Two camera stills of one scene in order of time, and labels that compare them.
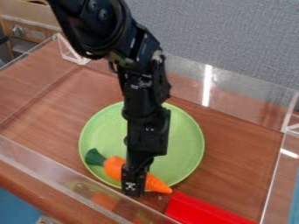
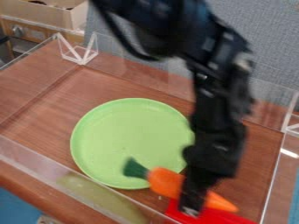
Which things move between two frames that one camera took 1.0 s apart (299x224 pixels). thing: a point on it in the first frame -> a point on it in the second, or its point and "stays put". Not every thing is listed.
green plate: [102, 133] stays put
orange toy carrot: [114, 165] -> [166, 182]
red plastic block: [190, 210] stays put
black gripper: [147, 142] -> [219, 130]
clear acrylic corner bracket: [70, 53] stays put
